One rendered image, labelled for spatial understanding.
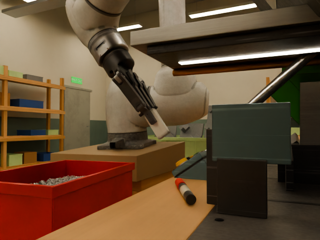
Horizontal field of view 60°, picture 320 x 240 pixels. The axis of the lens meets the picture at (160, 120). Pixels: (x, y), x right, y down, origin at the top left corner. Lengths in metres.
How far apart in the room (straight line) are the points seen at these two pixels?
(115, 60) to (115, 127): 0.40
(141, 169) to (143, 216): 0.50
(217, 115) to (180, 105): 0.60
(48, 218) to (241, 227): 0.29
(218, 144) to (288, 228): 0.12
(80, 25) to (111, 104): 0.38
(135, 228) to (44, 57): 7.35
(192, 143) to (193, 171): 0.83
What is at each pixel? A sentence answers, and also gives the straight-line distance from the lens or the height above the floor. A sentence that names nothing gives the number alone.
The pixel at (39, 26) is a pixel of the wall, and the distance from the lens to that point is 7.69.
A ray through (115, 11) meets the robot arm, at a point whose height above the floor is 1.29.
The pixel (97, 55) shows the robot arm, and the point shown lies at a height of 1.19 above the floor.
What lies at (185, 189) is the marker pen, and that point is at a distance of 0.44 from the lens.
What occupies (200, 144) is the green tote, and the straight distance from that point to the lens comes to 1.42.
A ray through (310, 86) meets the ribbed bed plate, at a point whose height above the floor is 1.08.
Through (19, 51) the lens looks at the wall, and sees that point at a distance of 7.16.
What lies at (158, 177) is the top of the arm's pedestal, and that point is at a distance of 0.99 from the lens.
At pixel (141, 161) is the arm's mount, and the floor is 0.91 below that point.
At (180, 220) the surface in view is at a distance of 0.35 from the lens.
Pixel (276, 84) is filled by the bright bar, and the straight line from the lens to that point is 0.41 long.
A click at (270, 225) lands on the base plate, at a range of 0.36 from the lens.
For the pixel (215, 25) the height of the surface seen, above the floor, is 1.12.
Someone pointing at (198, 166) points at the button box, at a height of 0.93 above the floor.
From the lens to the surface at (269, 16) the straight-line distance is 0.32.
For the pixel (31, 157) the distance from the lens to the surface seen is 6.51.
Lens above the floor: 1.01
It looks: 2 degrees up
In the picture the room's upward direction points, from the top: straight up
